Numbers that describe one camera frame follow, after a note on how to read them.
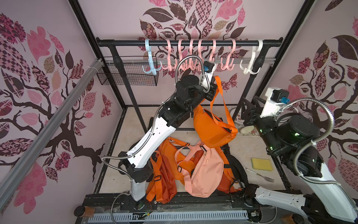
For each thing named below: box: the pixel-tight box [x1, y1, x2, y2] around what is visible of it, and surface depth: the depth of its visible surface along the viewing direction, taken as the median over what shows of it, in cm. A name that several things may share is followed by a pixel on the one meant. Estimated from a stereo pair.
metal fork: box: [243, 166, 275, 183], surface depth 85 cm
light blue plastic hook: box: [141, 38, 163, 76], surface depth 53 cm
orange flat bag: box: [159, 136, 196, 185], surface depth 88 cm
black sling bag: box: [223, 152, 256, 191], surface depth 81 cm
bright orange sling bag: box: [192, 75, 238, 148], surface depth 76 cm
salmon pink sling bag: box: [174, 142, 224, 198], surface depth 79 cm
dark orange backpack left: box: [146, 150, 178, 204], surface depth 77 cm
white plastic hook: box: [239, 39, 264, 75], surface depth 54 cm
